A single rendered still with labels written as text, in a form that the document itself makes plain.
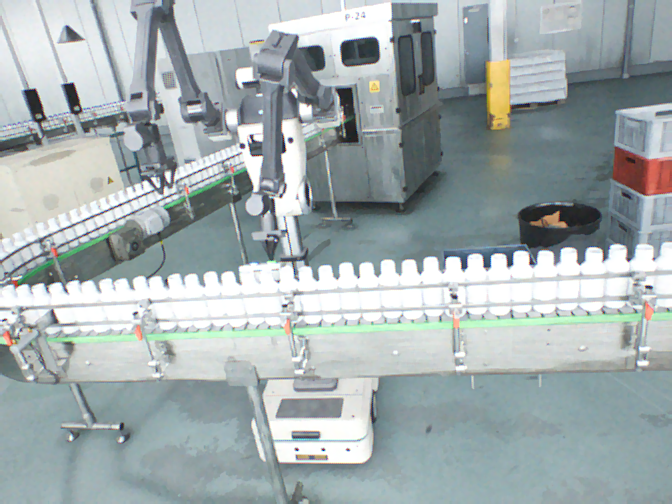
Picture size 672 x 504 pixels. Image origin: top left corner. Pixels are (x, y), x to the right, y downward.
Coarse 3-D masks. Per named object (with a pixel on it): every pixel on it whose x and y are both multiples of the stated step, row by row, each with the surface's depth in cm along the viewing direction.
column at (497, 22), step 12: (492, 0) 757; (504, 0) 750; (492, 12) 764; (504, 12) 757; (492, 24) 771; (504, 24) 765; (492, 36) 771; (504, 36) 772; (492, 48) 778; (504, 48) 779; (492, 60) 785; (504, 60) 786
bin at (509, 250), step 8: (464, 248) 183; (472, 248) 183; (480, 248) 182; (488, 248) 182; (496, 248) 181; (504, 248) 181; (512, 248) 180; (520, 248) 180; (528, 248) 176; (448, 256) 185; (456, 256) 185; (464, 256) 184; (488, 256) 183; (512, 256) 182; (528, 256) 174; (464, 264) 186; (488, 264) 184; (512, 264) 183; (528, 264) 175; (536, 264) 164; (472, 376) 150; (472, 384) 151
